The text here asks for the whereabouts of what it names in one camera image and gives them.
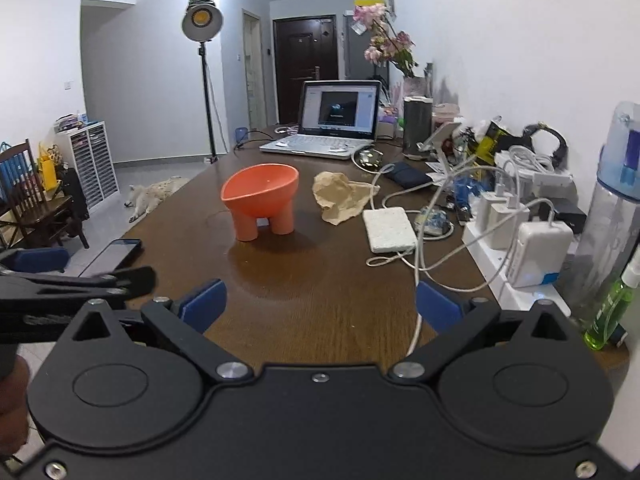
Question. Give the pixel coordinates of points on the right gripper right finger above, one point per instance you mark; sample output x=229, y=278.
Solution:
x=457, y=322

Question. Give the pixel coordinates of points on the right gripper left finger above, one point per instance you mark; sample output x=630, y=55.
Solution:
x=179, y=326

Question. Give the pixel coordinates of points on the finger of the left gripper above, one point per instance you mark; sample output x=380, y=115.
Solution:
x=38, y=260

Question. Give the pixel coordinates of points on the orange footed bowl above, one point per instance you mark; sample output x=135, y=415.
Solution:
x=264, y=191

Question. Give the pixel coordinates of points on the beige cleaning cloth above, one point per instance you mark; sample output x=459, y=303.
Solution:
x=340, y=198

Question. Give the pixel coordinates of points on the person's left hand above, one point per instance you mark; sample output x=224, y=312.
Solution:
x=14, y=427

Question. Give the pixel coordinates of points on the wooden chair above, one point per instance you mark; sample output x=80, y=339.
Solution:
x=28, y=218

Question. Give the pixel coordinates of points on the white power strip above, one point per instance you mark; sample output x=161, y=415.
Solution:
x=494, y=264

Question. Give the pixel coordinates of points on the black smartphone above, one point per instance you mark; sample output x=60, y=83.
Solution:
x=115, y=256

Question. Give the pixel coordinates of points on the yellow bag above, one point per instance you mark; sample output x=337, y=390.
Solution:
x=48, y=160

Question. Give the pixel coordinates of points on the white sponge block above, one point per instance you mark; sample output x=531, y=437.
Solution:
x=389, y=230

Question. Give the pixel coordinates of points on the white charger plug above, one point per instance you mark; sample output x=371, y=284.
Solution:
x=506, y=220
x=487, y=200

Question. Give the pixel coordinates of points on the large white power adapter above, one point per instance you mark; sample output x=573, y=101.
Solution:
x=539, y=253

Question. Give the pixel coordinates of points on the white drawer cabinet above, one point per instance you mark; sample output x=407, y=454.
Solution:
x=87, y=150

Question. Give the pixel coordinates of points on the white dog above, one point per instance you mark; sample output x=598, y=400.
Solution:
x=145, y=199

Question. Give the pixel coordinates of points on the blue plastic packet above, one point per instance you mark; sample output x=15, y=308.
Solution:
x=466, y=187

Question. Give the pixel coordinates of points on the dark blue pouch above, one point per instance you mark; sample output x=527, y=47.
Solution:
x=406, y=176

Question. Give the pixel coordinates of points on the green spray bottle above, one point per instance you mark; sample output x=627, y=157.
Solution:
x=614, y=305

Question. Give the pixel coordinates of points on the clear blue water bottle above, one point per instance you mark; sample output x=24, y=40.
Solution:
x=611, y=231

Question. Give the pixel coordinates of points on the white phone stand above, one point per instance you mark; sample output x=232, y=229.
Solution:
x=436, y=142

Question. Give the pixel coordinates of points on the computer mouse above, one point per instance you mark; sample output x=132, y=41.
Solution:
x=368, y=159

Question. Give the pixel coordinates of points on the black yellow package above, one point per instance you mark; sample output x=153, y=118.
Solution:
x=492, y=138

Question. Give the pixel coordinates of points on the black cylindrical speaker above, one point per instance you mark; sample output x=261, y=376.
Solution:
x=418, y=114

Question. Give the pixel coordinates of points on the silver laptop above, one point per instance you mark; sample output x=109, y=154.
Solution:
x=336, y=119

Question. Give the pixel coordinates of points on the pink flowers in vase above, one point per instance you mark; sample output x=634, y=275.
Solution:
x=388, y=46

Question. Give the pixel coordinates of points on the studio light on stand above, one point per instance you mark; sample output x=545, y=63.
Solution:
x=201, y=23

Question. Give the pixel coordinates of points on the dark entrance door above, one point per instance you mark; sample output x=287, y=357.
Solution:
x=304, y=49

